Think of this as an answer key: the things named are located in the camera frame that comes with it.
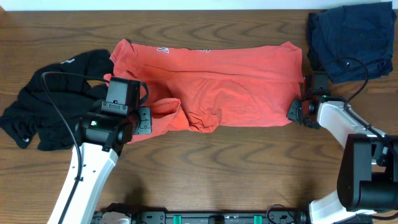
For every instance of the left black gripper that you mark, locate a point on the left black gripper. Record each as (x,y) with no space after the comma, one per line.
(147,116)

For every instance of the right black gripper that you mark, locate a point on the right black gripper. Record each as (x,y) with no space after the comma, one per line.
(291,114)

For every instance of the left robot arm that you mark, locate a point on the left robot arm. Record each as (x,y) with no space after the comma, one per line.
(99,137)

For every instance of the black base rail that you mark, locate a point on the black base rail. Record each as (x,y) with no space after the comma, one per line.
(121,213)

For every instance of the black t-shirt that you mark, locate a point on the black t-shirt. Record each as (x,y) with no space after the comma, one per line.
(54,100)

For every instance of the folded navy blue garment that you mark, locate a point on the folded navy blue garment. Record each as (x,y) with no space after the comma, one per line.
(340,37)

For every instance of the red printed t-shirt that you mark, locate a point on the red printed t-shirt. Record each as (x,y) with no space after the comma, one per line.
(200,90)

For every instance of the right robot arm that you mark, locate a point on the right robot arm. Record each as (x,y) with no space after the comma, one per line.
(367,181)

